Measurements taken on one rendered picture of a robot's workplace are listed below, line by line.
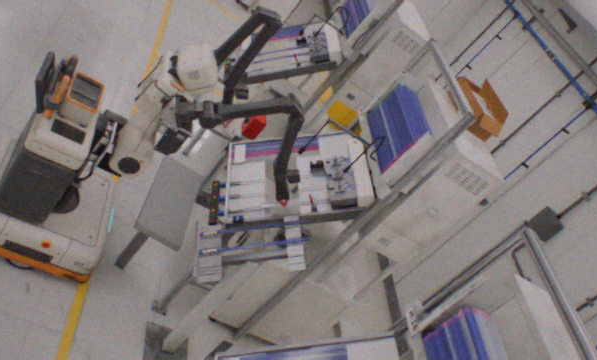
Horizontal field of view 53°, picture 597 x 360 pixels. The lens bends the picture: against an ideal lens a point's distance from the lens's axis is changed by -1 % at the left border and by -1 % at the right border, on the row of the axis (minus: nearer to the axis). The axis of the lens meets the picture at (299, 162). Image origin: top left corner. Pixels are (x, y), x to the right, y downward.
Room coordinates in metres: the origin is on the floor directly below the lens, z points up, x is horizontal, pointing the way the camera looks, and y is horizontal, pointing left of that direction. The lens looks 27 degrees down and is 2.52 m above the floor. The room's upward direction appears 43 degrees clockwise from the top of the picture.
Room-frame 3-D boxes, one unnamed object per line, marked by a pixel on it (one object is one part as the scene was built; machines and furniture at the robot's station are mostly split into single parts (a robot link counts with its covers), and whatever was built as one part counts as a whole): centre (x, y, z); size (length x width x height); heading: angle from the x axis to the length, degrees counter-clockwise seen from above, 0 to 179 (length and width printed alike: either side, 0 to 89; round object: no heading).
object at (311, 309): (3.03, -0.35, 0.31); 0.70 x 0.65 x 0.62; 27
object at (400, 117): (2.92, -0.27, 1.52); 0.51 x 0.13 x 0.27; 27
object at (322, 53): (4.23, 0.46, 0.66); 1.01 x 0.73 x 1.31; 117
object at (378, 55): (4.34, 0.28, 0.95); 1.35 x 0.82 x 1.90; 117
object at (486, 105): (3.15, -0.49, 1.82); 0.68 x 0.30 x 0.20; 27
